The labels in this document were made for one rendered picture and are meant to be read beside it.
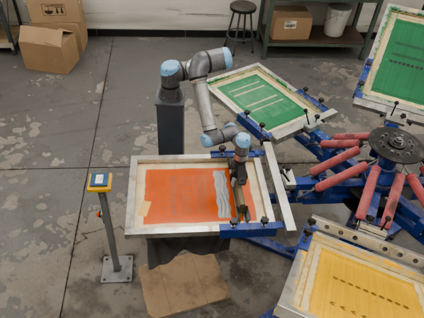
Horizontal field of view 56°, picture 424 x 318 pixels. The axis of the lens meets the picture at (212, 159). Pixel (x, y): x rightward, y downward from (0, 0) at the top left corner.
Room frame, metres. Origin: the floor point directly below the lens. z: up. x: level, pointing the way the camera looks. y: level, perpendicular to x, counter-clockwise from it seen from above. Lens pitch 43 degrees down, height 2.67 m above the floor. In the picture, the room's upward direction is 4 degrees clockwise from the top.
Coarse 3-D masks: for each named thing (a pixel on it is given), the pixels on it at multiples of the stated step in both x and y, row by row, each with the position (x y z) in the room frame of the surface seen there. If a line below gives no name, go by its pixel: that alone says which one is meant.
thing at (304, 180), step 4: (296, 180) 1.60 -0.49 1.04; (300, 180) 1.60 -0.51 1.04; (304, 180) 1.60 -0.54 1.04; (308, 180) 1.61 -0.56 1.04; (300, 184) 1.57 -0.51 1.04; (304, 184) 1.58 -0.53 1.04; (308, 184) 1.58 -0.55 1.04; (312, 184) 1.58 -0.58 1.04; (300, 188) 1.57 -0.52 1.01; (304, 188) 1.58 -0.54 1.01; (308, 188) 1.58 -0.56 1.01
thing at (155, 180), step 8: (184, 168) 1.71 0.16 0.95; (192, 168) 1.72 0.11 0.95; (200, 168) 1.72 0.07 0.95; (208, 168) 1.73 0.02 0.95; (216, 168) 1.73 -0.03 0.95; (224, 168) 1.74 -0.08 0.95; (152, 176) 1.63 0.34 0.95; (160, 176) 1.64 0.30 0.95; (208, 176) 1.66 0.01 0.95; (152, 184) 1.57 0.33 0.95; (160, 184) 1.57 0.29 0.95; (208, 184) 1.60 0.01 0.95; (248, 184) 1.62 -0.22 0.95; (152, 192) 1.50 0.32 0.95; (160, 192) 1.51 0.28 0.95; (208, 192) 1.53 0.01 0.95
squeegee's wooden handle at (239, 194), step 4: (236, 180) 1.55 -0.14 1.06; (236, 184) 1.52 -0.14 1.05; (236, 188) 1.51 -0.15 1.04; (240, 188) 1.49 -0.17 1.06; (236, 192) 1.49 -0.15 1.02; (240, 192) 1.46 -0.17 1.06; (236, 196) 1.48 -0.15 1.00; (240, 196) 1.43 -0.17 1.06; (240, 200) 1.40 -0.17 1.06; (244, 200) 1.41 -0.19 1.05; (240, 204) 1.38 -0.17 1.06; (244, 204) 1.38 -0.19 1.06; (240, 208) 1.38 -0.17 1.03; (244, 208) 1.38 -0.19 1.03; (240, 212) 1.38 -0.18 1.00
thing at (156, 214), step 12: (228, 192) 1.55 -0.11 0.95; (156, 204) 1.42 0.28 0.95; (216, 204) 1.45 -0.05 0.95; (252, 204) 1.47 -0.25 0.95; (144, 216) 1.33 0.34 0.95; (156, 216) 1.34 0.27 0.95; (168, 216) 1.34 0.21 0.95; (180, 216) 1.35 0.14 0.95; (192, 216) 1.35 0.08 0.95; (204, 216) 1.36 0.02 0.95; (216, 216) 1.37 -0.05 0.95; (240, 216) 1.38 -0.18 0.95; (252, 216) 1.38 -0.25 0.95
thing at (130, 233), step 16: (144, 160) 1.73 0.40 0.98; (160, 160) 1.74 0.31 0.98; (176, 160) 1.76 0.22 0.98; (192, 160) 1.77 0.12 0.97; (208, 160) 1.78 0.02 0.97; (224, 160) 1.80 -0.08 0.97; (256, 160) 1.80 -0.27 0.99; (256, 176) 1.69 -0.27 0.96; (128, 192) 1.46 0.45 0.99; (128, 208) 1.35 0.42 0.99; (272, 208) 1.42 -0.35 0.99; (128, 224) 1.25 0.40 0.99
